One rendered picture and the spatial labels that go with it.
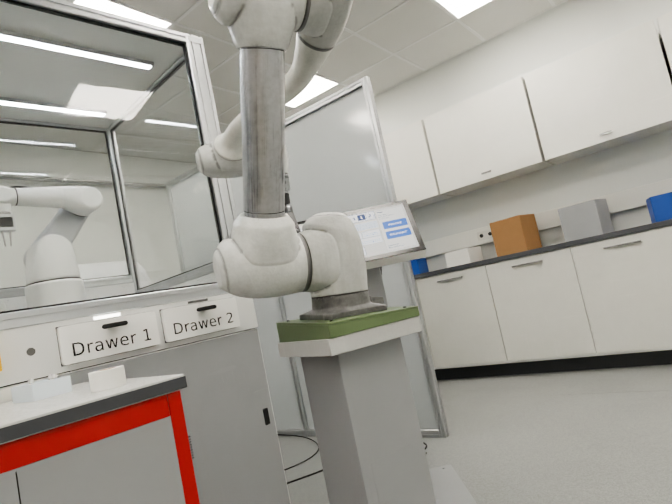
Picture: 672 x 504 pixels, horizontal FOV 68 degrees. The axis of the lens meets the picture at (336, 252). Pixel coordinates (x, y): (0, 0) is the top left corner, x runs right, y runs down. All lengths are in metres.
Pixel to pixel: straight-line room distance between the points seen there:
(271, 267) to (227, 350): 0.74
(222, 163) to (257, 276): 0.47
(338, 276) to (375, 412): 0.34
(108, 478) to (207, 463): 0.81
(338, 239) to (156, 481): 0.66
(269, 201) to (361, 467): 0.66
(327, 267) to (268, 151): 0.32
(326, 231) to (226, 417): 0.86
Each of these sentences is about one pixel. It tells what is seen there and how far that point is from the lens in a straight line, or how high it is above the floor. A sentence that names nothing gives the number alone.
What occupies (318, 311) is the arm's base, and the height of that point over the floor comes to 0.82.
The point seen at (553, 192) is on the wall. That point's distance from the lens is 4.54.
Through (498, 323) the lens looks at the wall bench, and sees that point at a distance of 3.99.
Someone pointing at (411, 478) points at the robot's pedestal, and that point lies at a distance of 1.36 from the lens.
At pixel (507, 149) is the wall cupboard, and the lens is 4.30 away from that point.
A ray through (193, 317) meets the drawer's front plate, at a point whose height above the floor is 0.88.
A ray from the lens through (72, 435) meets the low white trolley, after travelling 1.03.
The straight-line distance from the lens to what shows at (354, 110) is 3.03.
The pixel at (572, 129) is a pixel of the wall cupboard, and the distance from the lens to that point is 4.19.
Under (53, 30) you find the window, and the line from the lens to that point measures 1.98.
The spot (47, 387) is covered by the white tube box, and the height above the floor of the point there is 0.78.
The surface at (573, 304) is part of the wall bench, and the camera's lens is 3.82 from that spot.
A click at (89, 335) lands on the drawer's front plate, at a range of 1.64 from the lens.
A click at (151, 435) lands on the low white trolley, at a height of 0.66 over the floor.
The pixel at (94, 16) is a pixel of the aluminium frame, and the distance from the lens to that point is 2.06.
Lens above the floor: 0.85
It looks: 5 degrees up
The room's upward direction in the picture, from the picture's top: 12 degrees counter-clockwise
